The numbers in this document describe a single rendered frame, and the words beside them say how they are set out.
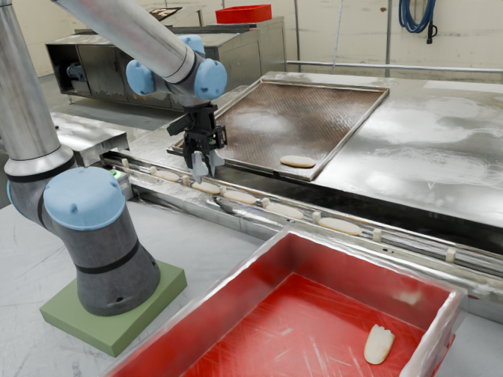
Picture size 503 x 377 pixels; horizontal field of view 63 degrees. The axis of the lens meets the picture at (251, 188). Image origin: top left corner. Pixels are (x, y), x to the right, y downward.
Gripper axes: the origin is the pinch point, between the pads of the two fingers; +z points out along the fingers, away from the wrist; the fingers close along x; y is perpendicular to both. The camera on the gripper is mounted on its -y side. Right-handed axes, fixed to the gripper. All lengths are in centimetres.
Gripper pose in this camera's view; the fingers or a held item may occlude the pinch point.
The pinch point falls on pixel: (203, 175)
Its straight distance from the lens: 111.4
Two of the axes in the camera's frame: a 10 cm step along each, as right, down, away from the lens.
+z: 1.1, 8.8, 4.7
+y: 7.9, 2.1, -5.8
